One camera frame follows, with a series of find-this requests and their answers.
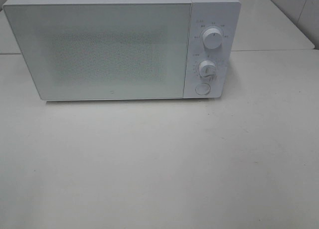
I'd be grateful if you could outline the upper white power knob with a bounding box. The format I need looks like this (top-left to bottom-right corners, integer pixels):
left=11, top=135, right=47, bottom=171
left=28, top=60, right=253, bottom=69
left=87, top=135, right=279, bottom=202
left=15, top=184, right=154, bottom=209
left=202, top=27, right=223, bottom=49

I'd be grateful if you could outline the round white door button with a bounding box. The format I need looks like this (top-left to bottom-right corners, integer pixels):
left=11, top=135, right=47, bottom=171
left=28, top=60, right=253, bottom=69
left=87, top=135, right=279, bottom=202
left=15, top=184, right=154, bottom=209
left=195, top=83, right=211, bottom=95

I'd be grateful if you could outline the white timer knob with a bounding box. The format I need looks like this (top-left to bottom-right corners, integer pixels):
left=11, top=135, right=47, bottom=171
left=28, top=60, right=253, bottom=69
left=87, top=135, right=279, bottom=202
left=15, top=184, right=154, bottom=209
left=198, top=60, right=217, bottom=78

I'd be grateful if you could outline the white microwave oven body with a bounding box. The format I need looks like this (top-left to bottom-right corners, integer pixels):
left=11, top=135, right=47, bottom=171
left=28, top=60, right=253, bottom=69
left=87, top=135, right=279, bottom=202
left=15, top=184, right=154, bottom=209
left=3, top=0, right=241, bottom=99

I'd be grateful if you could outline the white microwave door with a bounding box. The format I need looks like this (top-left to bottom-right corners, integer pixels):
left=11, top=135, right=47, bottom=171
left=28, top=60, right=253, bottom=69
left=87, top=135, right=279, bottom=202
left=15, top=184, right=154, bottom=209
left=4, top=3, right=190, bottom=101

